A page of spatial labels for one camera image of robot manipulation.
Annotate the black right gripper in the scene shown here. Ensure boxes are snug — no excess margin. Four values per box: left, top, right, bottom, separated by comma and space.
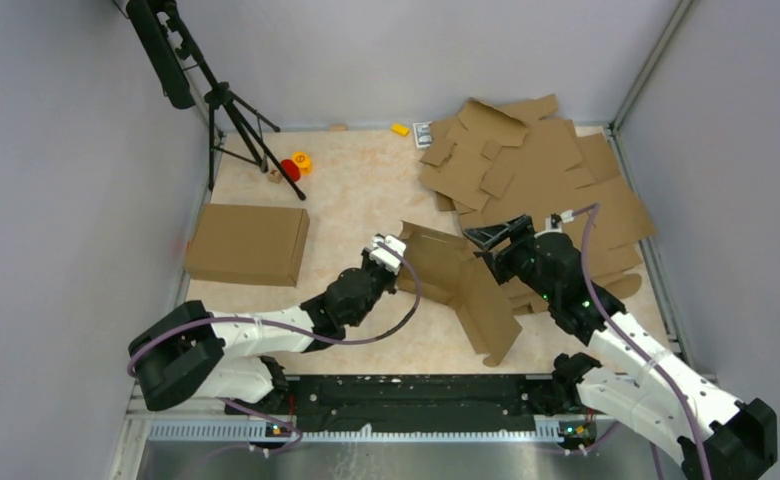
462, 214, 557, 303

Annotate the cardboard box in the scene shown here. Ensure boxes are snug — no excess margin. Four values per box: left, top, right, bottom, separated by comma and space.
397, 221, 522, 367
184, 203, 310, 287

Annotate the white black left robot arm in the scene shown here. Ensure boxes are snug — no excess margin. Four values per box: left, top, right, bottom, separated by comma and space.
127, 248, 404, 414

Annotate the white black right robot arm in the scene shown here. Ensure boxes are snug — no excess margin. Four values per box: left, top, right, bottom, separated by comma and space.
464, 211, 778, 479

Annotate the folded closed cardboard box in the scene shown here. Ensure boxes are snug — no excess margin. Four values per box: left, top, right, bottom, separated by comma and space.
184, 203, 310, 287

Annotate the playing card box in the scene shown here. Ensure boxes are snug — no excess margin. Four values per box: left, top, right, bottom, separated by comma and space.
411, 122, 433, 150

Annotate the cardboard sheet pile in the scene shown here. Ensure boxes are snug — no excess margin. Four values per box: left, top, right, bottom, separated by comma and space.
419, 95, 655, 299

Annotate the small wooden cube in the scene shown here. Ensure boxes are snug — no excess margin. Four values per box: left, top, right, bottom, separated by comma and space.
267, 170, 283, 184

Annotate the red round toy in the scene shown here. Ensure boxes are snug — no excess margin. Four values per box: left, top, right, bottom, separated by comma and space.
280, 159, 302, 182

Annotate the orange round toy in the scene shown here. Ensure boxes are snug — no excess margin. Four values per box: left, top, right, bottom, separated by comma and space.
291, 151, 313, 175

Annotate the yellow block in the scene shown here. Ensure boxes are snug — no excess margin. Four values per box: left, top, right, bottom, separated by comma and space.
391, 123, 410, 137

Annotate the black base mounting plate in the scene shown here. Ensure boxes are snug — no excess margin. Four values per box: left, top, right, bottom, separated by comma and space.
254, 374, 599, 436

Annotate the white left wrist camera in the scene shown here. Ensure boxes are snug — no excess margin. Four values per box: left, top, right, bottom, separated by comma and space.
366, 234, 407, 275

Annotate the black camera tripod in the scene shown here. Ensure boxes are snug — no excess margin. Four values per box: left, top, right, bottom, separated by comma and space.
114, 0, 307, 201

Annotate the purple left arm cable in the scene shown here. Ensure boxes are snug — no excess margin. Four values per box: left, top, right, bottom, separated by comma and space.
126, 241, 423, 458

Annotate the aluminium frame rail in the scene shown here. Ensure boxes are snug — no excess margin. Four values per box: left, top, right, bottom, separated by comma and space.
108, 374, 756, 480

